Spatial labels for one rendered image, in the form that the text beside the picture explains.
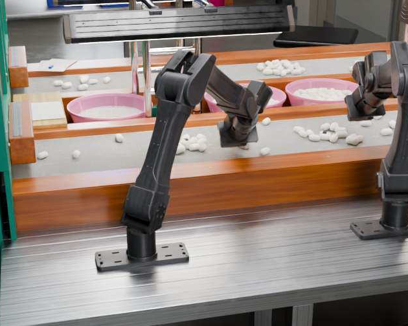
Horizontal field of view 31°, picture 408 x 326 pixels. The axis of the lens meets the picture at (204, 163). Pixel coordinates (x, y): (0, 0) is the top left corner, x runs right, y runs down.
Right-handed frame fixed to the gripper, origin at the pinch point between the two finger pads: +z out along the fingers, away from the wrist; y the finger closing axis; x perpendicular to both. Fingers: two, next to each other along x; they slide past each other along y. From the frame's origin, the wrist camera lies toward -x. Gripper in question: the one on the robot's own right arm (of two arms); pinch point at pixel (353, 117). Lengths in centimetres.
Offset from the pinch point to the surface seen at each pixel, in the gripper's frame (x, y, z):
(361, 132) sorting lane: 0.7, -7.0, 11.3
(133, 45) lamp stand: -43, 53, 34
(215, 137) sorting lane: -3.2, 35.6, 15.8
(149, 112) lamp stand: -16, 52, 25
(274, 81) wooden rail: -33, 3, 47
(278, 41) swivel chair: -121, -58, 194
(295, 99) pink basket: -20.1, 2.1, 34.2
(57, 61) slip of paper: -62, 75, 82
